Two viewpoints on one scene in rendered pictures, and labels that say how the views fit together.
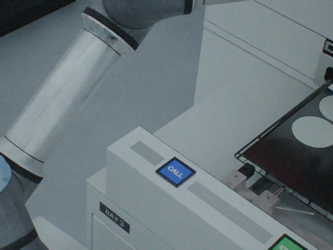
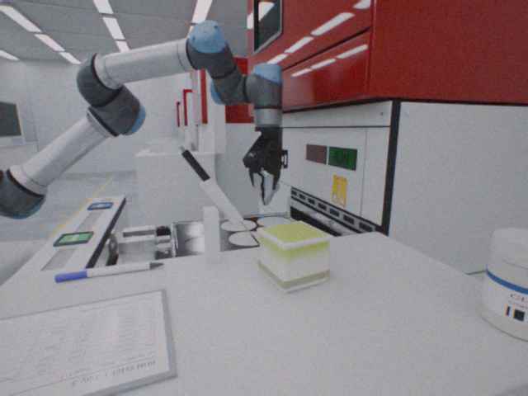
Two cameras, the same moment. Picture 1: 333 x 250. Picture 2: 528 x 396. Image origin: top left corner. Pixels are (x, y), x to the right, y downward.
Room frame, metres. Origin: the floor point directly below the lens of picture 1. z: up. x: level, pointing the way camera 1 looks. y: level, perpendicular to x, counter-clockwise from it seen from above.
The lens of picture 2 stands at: (0.51, -0.83, 1.17)
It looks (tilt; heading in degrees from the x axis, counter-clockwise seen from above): 13 degrees down; 33
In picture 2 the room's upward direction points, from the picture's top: straight up
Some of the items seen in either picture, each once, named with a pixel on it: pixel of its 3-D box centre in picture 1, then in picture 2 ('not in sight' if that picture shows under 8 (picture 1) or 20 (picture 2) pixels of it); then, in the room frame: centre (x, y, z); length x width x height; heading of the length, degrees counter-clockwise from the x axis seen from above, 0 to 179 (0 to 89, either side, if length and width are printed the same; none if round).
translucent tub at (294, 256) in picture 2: not in sight; (293, 254); (0.85, -0.66, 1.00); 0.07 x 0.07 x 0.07; 60
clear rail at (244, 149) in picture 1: (286, 116); (232, 219); (1.20, -0.27, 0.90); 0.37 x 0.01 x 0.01; 141
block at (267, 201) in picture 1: (259, 209); (137, 243); (0.91, -0.20, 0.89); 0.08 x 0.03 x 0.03; 141
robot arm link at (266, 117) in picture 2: not in sight; (266, 119); (1.20, -0.40, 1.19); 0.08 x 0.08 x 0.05
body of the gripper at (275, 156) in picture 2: not in sight; (269, 149); (1.21, -0.40, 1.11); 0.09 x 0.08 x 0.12; 2
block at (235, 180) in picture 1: (227, 187); (139, 233); (0.97, -0.14, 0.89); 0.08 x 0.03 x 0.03; 141
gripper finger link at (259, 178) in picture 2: not in sight; (263, 187); (1.20, -0.39, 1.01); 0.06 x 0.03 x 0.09; 2
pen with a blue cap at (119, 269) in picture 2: not in sight; (112, 270); (0.72, -0.44, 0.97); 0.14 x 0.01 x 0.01; 141
